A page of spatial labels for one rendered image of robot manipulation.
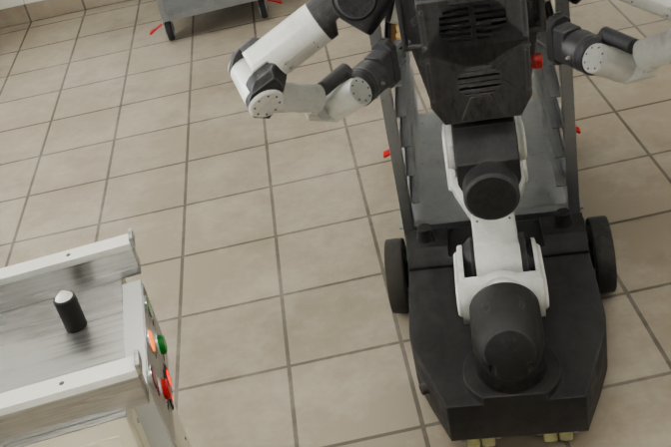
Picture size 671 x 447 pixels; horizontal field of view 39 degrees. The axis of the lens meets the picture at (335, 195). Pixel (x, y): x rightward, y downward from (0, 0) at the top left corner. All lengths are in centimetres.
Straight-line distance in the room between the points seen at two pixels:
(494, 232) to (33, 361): 118
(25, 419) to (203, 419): 120
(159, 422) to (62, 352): 18
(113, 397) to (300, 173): 209
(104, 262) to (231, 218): 167
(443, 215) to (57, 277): 141
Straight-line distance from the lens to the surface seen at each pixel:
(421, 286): 238
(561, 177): 261
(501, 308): 200
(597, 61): 210
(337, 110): 213
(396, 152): 249
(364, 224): 293
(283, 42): 190
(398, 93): 255
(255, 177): 330
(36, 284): 150
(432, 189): 277
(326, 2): 189
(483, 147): 193
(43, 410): 127
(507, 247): 218
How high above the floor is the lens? 167
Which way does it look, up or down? 33 degrees down
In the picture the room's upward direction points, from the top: 13 degrees counter-clockwise
